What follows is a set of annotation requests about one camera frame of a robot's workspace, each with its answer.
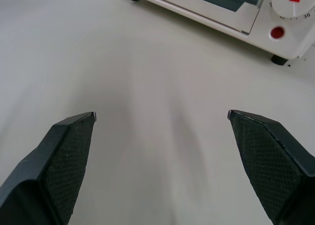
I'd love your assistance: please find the white timer knob red pointer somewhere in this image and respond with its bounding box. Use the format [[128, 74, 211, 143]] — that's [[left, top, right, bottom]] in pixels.
[[270, 0, 314, 21]]

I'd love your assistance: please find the white toaster oven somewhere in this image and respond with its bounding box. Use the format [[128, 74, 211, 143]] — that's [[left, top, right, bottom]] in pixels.
[[126, 0, 315, 66]]

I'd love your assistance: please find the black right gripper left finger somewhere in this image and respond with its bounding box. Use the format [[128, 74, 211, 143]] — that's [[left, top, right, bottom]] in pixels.
[[0, 111, 97, 225]]

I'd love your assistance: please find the white oven glass door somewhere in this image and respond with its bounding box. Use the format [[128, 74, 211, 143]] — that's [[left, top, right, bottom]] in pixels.
[[126, 0, 268, 36]]

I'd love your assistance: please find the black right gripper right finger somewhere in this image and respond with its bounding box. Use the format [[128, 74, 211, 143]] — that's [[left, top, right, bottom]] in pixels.
[[227, 109, 315, 225]]

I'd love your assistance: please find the red indicator light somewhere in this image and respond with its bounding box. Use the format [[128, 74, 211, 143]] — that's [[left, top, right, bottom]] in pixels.
[[270, 26, 285, 40]]

